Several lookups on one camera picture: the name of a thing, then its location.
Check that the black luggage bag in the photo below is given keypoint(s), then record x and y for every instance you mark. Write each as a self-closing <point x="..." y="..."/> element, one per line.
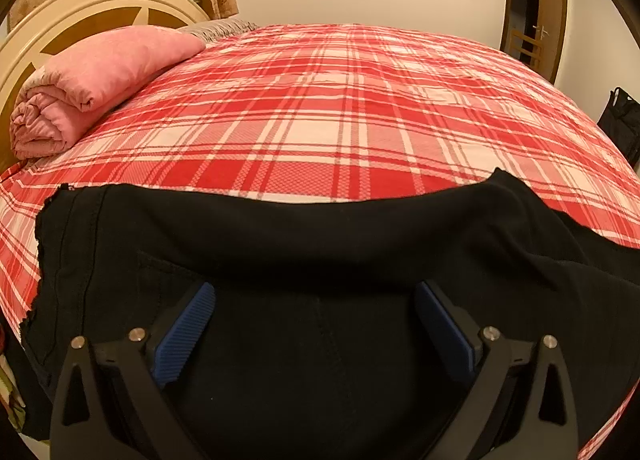
<point x="622" y="125"/>

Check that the patterned cloth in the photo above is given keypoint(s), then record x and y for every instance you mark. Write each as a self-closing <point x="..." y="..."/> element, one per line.
<point x="10" y="390"/>

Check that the pink folded blanket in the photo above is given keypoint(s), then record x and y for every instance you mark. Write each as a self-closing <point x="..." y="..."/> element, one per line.
<point x="100" y="70"/>

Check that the red plaid bed sheet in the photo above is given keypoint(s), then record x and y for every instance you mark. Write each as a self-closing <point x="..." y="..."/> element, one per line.
<point x="320" y="115"/>

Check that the brown wooden door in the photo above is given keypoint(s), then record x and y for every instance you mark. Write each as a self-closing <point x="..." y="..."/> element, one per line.
<point x="550" y="0"/>

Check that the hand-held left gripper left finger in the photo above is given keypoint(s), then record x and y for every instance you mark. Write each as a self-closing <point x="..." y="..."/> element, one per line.
<point x="185" y="330"/>

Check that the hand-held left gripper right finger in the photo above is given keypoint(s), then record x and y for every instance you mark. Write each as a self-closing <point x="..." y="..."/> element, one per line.
<point x="447" y="335"/>

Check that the black pants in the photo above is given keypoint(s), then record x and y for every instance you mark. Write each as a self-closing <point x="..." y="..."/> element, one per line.
<point x="320" y="240"/>

